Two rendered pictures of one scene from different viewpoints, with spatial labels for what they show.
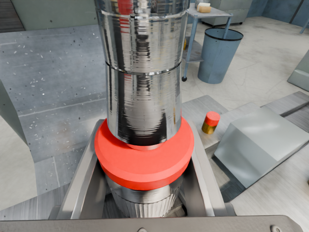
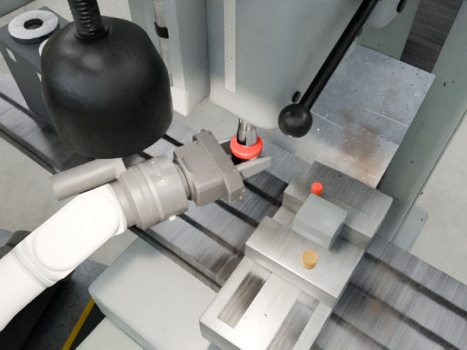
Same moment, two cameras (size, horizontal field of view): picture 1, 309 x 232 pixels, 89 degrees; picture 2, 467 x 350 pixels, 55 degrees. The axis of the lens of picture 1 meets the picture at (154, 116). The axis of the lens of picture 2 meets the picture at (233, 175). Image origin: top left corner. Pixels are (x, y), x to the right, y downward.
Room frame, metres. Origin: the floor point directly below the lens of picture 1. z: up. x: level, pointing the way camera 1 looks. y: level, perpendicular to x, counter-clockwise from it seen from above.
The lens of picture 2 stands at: (-0.15, -0.38, 1.66)
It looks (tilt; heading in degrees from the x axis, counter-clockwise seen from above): 53 degrees down; 65
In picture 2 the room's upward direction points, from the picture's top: straight up
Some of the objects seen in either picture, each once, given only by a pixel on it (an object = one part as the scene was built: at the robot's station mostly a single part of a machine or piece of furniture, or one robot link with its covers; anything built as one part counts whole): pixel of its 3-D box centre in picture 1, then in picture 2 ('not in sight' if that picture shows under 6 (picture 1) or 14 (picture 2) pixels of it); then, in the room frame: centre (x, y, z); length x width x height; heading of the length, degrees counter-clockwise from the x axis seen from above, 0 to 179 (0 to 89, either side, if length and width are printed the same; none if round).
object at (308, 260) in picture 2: not in sight; (308, 260); (0.07, -0.16, 1.08); 0.02 x 0.02 x 0.02
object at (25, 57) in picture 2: not in sight; (64, 78); (-0.16, 0.39, 1.07); 0.22 x 0.12 x 0.20; 113
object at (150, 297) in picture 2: not in sight; (240, 253); (0.04, 0.00, 0.83); 0.50 x 0.35 x 0.12; 28
